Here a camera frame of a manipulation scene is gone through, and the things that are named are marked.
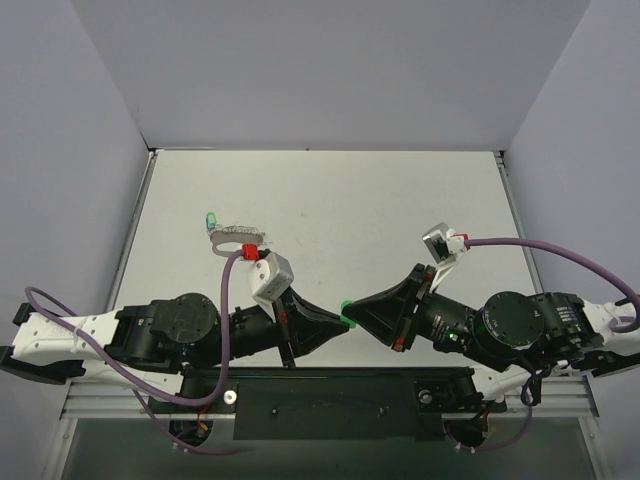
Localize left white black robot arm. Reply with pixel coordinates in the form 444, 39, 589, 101
1, 289, 350, 412

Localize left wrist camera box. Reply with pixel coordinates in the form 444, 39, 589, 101
248, 249, 294, 304

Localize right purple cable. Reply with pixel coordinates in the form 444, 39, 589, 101
462, 238, 640, 334

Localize green blue key tag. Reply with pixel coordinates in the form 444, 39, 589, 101
205, 212, 217, 233

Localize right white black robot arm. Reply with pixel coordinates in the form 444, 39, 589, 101
341, 264, 639, 409

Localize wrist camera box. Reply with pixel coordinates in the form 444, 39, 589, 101
248, 249, 294, 304
422, 222, 469, 277

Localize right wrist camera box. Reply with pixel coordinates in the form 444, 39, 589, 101
422, 222, 469, 277

